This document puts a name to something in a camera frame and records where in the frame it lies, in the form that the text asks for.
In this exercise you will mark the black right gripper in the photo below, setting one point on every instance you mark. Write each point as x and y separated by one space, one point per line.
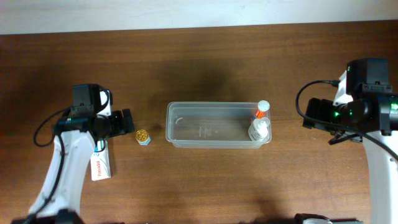
315 113

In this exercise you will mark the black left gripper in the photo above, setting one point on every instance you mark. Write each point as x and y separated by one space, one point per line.
121 123

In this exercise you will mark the clear plastic container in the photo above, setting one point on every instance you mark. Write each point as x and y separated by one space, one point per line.
212 125

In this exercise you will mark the orange tube white cap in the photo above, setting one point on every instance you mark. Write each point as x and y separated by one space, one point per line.
262 110

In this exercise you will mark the white squeeze bottle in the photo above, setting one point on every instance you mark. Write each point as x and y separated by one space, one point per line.
259 129

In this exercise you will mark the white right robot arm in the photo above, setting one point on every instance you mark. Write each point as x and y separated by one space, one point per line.
370 119

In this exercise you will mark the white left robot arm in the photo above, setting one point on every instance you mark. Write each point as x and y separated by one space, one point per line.
75 139

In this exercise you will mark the gold lid balm jar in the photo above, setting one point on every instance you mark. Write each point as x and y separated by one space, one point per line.
142 137

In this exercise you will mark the white medicine box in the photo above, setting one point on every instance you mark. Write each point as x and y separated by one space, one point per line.
99 162

